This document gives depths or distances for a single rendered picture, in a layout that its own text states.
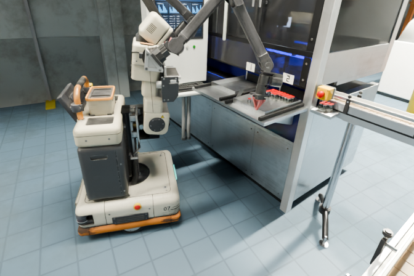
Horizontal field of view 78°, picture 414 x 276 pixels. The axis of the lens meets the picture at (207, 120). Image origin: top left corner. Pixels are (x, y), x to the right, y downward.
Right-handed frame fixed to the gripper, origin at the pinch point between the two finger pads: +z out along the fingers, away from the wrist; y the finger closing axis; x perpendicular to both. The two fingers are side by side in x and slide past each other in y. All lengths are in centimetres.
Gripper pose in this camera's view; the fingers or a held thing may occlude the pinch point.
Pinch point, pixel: (255, 108)
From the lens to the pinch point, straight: 148.2
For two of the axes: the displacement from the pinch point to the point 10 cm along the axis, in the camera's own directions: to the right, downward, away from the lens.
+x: -5.5, -3.9, 7.4
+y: 8.2, -0.7, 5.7
